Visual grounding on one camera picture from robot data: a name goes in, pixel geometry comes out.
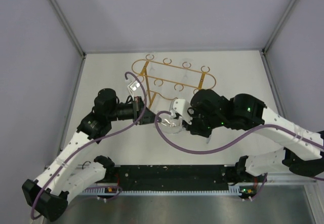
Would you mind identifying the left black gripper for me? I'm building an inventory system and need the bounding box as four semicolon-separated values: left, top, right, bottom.
107;96;161;125

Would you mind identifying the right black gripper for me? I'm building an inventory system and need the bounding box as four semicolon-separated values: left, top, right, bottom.
182;107;224;138

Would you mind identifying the clear wine glass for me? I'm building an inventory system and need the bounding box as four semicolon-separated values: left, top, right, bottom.
179;58;193;85
154;116;184;136

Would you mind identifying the gold wire wine glass rack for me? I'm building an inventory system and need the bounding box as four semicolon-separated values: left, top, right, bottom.
131;54;217;109

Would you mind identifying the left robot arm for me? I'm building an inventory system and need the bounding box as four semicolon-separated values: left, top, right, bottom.
22;89;160;221

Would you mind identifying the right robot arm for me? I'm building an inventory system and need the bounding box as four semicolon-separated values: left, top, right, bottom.
183;89;323;181

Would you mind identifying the black base bar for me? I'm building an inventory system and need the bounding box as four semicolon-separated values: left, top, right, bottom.
101;164;266;192

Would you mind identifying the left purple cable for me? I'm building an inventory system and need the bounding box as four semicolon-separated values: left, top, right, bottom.
30;72;147;219

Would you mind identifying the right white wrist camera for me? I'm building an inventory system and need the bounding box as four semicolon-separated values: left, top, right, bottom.
170;99;192;125

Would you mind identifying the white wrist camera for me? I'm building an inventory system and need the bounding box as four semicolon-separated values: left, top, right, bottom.
125;79;140;95
170;99;192;125

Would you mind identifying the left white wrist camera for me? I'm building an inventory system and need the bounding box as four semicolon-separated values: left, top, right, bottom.
125;79;140;95

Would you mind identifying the grey slotted cable duct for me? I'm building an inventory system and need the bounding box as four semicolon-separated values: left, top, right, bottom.
80;186;242;196

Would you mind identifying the left aluminium frame post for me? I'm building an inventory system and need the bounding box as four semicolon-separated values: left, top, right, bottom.
48;0;86;59

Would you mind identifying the aluminium frame post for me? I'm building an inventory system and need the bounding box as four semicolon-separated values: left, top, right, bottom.
48;0;86;59
262;0;300;55

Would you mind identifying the right aluminium frame post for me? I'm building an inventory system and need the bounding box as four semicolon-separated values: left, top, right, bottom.
262;0;300;55

